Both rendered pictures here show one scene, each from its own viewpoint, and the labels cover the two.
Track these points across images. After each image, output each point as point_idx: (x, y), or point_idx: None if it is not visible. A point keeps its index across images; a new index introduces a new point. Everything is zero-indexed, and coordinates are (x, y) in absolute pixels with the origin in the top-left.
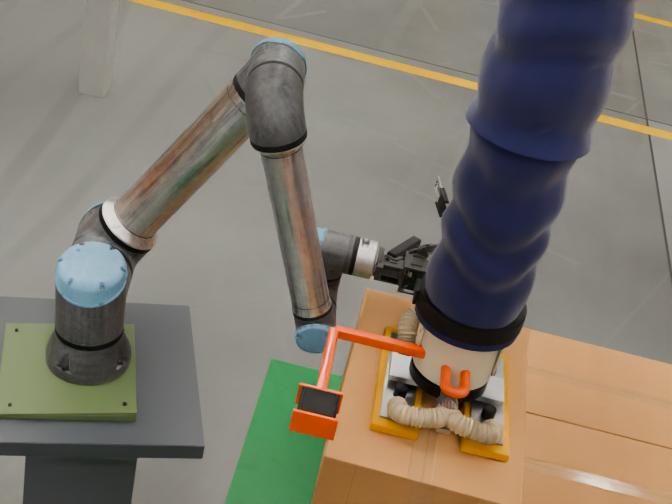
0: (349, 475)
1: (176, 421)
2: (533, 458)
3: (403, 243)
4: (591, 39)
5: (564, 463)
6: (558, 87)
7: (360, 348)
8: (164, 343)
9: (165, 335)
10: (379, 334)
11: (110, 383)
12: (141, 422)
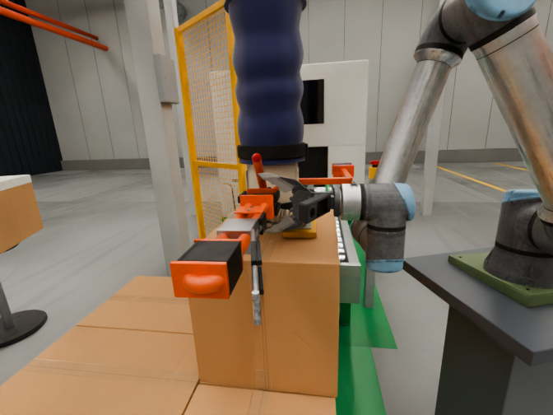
0: None
1: (427, 265)
2: (155, 384)
3: (317, 198)
4: None
5: (127, 384)
6: None
7: (331, 230)
8: (496, 307)
9: (505, 314)
10: (319, 237)
11: (482, 263)
12: (444, 262)
